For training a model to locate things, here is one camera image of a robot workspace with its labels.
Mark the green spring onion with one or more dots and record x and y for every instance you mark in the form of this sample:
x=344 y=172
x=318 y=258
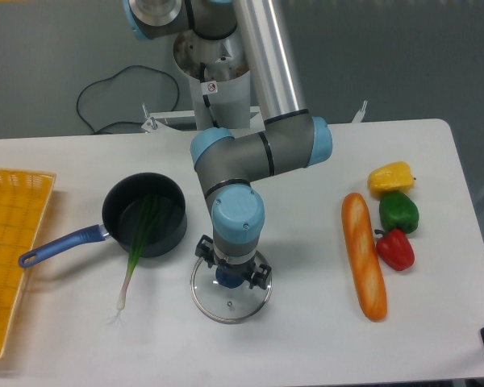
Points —
x=147 y=221

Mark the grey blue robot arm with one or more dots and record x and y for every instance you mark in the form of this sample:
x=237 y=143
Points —
x=252 y=119

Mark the orange baguette bread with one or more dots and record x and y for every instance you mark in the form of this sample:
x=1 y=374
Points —
x=363 y=257

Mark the yellow bell pepper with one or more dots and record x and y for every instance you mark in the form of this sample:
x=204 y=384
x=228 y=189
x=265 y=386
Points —
x=396 y=176

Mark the dark pot blue handle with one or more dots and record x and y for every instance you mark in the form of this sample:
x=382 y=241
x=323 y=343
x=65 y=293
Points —
x=120 y=211

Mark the yellow woven basket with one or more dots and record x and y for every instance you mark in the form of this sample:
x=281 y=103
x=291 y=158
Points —
x=24 y=197

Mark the red bell pepper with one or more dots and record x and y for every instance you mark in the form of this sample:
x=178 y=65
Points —
x=395 y=249

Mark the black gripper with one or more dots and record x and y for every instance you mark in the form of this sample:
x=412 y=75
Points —
x=228 y=267

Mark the glass pot lid blue knob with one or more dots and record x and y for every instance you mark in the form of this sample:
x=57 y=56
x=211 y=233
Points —
x=230 y=301

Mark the green bell pepper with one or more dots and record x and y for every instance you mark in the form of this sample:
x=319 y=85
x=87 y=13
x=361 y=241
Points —
x=398 y=211

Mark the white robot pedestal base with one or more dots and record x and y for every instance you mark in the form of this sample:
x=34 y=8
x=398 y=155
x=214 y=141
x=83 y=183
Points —
x=218 y=76

